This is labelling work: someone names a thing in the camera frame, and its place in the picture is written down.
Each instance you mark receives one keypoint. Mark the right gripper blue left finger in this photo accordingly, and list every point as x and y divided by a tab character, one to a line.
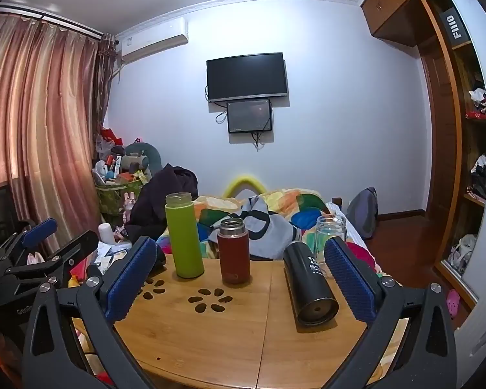
123	280

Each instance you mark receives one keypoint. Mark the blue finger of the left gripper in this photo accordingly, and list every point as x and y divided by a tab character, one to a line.
32	238
77	250

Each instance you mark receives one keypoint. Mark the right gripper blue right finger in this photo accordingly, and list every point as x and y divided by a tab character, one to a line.
354	277

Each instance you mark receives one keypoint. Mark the red thermos bottle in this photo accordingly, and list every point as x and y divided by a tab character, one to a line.
233	250

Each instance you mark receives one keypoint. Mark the white plastic bottle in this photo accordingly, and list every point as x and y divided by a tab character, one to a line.
106	233

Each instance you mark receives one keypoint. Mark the dark purple jacket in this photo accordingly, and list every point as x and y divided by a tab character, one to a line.
148	216

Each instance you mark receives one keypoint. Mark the green tall bottle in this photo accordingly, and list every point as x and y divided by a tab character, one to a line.
183	234

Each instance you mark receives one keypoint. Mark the black thermos bottle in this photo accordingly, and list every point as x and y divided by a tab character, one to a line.
312	298

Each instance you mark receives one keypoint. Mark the clear glass jar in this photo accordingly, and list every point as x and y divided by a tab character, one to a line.
327	227

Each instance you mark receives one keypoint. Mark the grey backpack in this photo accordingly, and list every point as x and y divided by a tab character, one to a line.
362	212

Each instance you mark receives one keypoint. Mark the green basket of clutter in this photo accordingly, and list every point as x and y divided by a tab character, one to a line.
121	171

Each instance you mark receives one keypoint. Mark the colourful patterned quilt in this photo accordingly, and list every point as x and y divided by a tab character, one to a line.
273	221

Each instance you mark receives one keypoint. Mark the yellow curved pillow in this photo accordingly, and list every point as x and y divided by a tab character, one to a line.
244	182

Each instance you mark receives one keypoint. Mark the pink striped curtain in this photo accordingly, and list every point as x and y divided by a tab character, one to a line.
53	96

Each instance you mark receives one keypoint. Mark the white air conditioner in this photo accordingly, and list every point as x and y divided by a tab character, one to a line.
148	40

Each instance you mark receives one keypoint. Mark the black FiiO box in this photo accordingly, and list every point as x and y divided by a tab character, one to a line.
454	27

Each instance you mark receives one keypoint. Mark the wooden wardrobe shelving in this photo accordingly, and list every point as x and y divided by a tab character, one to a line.
457	97

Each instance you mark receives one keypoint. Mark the small black wall monitor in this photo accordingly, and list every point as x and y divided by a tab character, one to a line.
249	116

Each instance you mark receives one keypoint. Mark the black wall television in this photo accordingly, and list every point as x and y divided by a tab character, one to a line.
251	76

